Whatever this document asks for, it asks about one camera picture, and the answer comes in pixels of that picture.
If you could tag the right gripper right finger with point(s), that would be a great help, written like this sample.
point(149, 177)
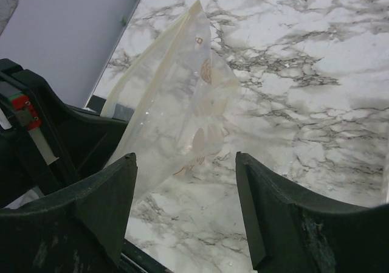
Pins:
point(290, 228)

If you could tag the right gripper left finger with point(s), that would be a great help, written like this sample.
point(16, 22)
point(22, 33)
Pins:
point(79, 228)

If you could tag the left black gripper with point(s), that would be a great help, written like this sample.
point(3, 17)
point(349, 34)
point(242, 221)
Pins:
point(45, 142)

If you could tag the clear dotted zip bag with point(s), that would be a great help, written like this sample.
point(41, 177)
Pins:
point(173, 98)

